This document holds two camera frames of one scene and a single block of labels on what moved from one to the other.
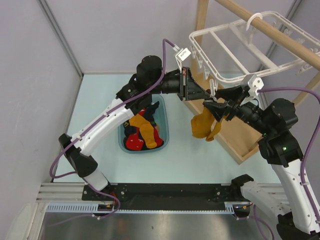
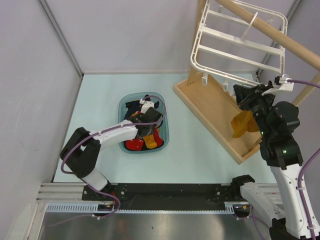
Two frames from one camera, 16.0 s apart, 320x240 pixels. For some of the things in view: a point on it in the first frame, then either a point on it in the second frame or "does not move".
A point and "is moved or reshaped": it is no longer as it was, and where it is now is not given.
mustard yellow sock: (201, 124) is moved or reshaped
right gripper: (231, 107) → (245, 95)
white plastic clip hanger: (261, 41) is moved or reshaped
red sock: (134, 141) does not move
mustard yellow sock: (216, 129) → (239, 123)
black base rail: (162, 196) does not move
